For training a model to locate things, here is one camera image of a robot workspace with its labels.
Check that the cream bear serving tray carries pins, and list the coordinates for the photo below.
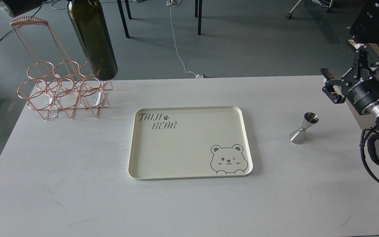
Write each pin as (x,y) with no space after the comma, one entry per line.
(189,142)

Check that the office chair base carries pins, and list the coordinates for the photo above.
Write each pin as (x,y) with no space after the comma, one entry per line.
(326,5)

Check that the copper wire bottle rack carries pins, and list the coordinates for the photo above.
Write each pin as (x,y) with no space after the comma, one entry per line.
(61,87)

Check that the dark green wine bottle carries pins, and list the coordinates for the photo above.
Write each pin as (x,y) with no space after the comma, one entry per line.
(88,20)

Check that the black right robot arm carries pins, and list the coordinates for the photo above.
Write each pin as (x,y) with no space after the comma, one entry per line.
(369,140)

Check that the stainless steel jigger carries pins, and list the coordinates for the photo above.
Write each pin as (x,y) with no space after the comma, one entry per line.
(298,136)

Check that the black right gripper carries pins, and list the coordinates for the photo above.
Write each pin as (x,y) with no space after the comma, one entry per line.
(360,85)

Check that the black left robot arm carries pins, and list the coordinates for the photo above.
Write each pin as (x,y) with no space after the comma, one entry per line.
(14,8)

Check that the black rolling cabinet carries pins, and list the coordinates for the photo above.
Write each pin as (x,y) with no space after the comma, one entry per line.
(366,26)

